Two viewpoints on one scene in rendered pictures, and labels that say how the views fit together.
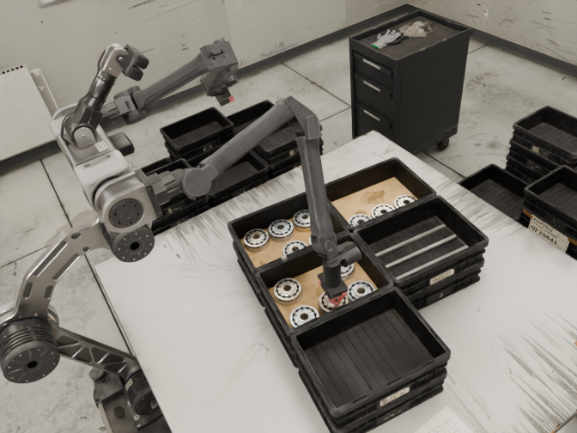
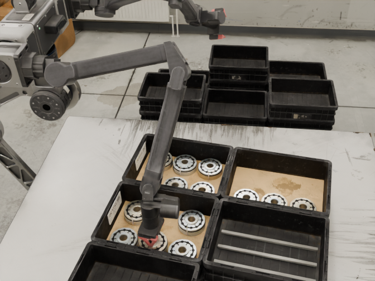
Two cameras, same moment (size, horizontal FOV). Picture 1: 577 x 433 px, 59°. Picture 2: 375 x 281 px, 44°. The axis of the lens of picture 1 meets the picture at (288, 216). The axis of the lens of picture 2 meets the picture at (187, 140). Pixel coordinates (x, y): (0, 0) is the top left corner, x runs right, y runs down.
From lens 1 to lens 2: 0.88 m
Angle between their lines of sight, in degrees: 26
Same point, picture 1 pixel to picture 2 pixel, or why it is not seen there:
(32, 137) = (148, 13)
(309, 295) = not seen: hidden behind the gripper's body
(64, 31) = not seen: outside the picture
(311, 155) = (168, 103)
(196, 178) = (56, 70)
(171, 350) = (48, 202)
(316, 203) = (154, 146)
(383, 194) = (296, 188)
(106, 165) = (10, 30)
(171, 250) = (119, 135)
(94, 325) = not seen: hidden behind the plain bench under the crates
